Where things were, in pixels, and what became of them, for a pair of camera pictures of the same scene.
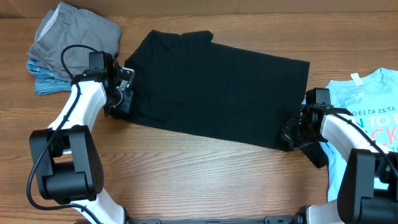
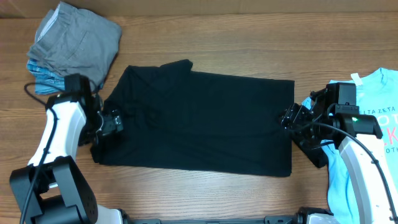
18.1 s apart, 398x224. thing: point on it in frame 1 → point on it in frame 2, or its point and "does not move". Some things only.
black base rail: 295,219 does not move
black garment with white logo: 315,152 does not move
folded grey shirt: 64,25 does not move
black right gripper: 290,133 does not move
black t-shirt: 183,81 → 175,118
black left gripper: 125,106 → 114,122
